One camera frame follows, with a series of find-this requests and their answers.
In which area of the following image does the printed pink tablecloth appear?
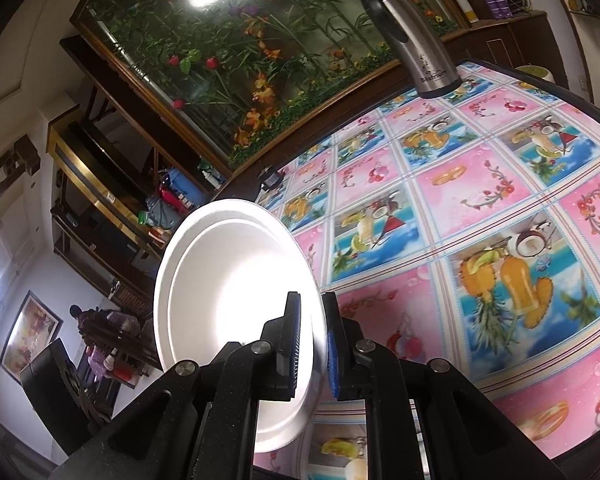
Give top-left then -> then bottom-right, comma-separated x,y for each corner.
252,60 -> 600,480

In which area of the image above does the red thermos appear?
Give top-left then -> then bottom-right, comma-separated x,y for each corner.
159,187 -> 191,211

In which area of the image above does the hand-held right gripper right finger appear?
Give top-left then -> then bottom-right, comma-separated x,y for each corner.
321,291 -> 566,480

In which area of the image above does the stainless steel flask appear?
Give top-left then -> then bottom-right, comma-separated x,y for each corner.
356,0 -> 463,100

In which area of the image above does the wooden chair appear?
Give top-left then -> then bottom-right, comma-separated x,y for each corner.
20,337 -> 116,456

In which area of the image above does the wooden side cabinet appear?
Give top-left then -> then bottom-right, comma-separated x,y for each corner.
442,10 -> 571,90

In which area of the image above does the blue thermos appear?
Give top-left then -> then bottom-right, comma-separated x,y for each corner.
167,170 -> 208,201

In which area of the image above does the wooden partition cabinet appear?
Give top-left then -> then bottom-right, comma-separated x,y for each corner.
60,0 -> 481,206

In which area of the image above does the grey-blue thermos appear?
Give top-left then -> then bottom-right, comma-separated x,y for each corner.
145,195 -> 186,231

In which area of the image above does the small black device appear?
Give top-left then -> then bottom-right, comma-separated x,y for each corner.
259,166 -> 286,192

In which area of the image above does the framed wall picture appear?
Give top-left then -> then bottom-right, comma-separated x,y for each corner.
0,290 -> 64,386

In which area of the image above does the green rimmed white container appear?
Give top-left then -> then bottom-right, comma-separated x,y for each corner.
515,64 -> 553,81

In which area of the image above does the gold trimmed pillar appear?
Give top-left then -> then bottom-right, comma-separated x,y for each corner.
46,120 -> 153,256

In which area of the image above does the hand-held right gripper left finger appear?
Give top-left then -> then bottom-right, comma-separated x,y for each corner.
47,291 -> 304,480

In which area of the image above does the artificial flower glass display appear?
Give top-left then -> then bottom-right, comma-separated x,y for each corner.
70,0 -> 473,166

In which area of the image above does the white bowl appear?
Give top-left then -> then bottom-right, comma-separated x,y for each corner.
152,199 -> 328,453

